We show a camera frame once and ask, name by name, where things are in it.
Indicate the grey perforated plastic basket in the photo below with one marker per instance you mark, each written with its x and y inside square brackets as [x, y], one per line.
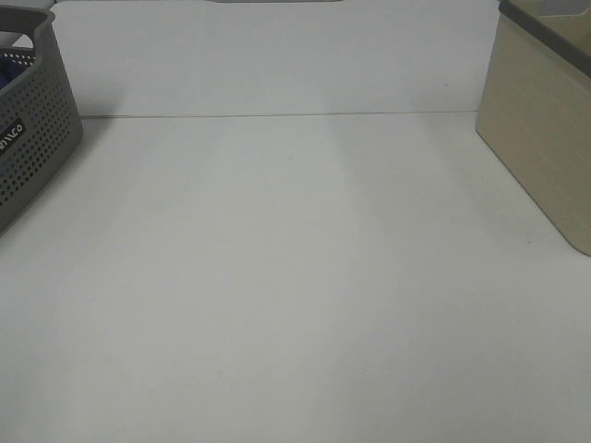
[40, 123]

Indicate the beige plastic bin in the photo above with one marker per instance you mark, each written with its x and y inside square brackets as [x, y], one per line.
[534, 112]

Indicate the blue towel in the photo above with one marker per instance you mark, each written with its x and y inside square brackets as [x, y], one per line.
[9, 71]

